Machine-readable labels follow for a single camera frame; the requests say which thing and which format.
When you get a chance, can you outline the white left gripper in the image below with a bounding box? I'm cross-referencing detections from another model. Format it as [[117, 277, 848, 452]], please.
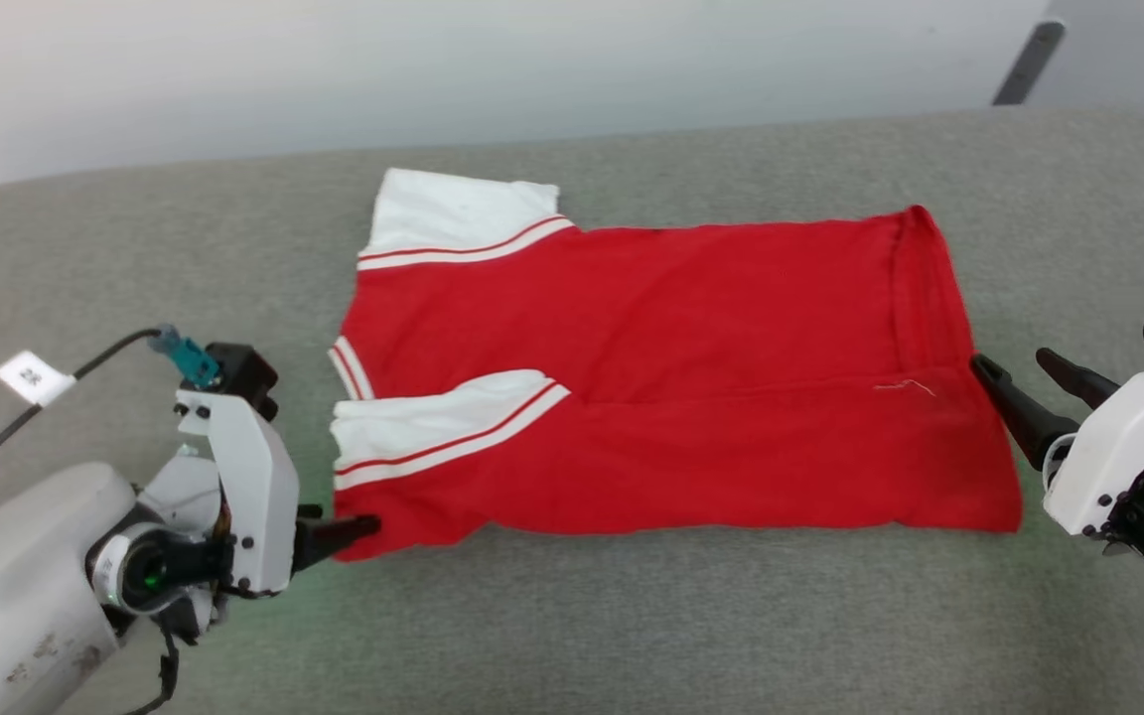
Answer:
[[175, 389, 382, 598]]

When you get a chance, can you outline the grey panel with screws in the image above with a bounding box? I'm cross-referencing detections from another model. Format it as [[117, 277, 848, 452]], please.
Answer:
[[1027, 0, 1144, 112]]

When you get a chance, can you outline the thin black arm cable loop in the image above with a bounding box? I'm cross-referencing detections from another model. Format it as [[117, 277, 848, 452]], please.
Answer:
[[123, 626, 182, 715]]

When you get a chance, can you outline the red and white shirt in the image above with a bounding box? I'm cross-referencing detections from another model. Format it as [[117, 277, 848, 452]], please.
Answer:
[[328, 167, 1024, 564]]

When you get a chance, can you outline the left cable with teal plug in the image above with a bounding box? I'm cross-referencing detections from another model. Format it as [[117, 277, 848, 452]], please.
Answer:
[[0, 324, 223, 509]]

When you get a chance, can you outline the white paper cable tag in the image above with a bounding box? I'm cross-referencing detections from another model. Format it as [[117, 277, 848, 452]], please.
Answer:
[[0, 350, 77, 407]]

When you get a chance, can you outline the grey fabric sofa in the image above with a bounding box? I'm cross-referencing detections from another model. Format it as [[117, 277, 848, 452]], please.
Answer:
[[0, 105, 1144, 715]]

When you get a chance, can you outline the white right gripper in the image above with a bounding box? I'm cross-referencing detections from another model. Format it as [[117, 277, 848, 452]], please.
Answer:
[[969, 347, 1144, 538]]

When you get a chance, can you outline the dark metal bracket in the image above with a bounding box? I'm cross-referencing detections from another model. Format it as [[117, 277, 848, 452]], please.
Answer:
[[990, 20, 1068, 107]]

